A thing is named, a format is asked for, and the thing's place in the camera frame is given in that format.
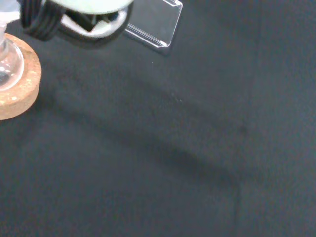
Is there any translucent plastic funnel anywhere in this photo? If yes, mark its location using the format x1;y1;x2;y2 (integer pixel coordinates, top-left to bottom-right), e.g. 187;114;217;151
0;0;21;27

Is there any small glass round-bottom flask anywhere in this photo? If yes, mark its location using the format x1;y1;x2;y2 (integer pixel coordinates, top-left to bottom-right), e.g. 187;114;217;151
0;24;25;91

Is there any clear acrylic funnel stand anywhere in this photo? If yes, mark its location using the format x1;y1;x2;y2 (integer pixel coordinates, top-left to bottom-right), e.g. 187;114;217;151
123;0;184;49

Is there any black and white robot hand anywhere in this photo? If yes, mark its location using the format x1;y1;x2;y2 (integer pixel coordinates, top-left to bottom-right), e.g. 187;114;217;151
19;0;136;49

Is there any black bench cloth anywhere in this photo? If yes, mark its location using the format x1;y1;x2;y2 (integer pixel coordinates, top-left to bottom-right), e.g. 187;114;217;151
0;0;316;237

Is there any cork ring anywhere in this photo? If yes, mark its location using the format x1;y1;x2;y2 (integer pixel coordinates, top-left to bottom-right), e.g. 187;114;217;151
0;32;42;121

